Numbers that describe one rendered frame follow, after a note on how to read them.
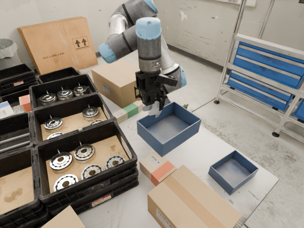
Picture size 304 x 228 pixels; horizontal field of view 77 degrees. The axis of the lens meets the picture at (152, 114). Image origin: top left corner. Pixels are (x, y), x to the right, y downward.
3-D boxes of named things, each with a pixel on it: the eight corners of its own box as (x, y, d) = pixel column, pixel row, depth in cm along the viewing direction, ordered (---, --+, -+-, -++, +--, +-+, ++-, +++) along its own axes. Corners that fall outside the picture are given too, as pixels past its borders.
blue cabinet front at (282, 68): (227, 84, 248) (239, 40, 213) (284, 111, 205) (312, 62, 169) (225, 85, 247) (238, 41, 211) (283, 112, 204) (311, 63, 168)
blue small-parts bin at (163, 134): (173, 113, 86) (174, 101, 81) (198, 132, 77) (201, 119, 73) (136, 133, 76) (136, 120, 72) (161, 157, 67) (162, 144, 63)
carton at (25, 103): (44, 98, 158) (41, 91, 153) (47, 106, 150) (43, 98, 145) (22, 105, 151) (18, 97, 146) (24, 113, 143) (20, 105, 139)
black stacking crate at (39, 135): (102, 106, 131) (98, 92, 124) (117, 134, 111) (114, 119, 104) (39, 125, 117) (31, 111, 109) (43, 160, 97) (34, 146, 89)
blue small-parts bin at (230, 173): (231, 157, 112) (235, 149, 108) (254, 176, 102) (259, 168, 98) (207, 173, 104) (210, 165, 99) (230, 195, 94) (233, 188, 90)
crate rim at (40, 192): (115, 121, 105) (115, 118, 103) (139, 161, 85) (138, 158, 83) (35, 149, 90) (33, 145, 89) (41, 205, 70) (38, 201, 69)
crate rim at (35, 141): (99, 95, 125) (99, 92, 124) (115, 121, 105) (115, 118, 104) (32, 113, 111) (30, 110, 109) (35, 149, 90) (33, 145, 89)
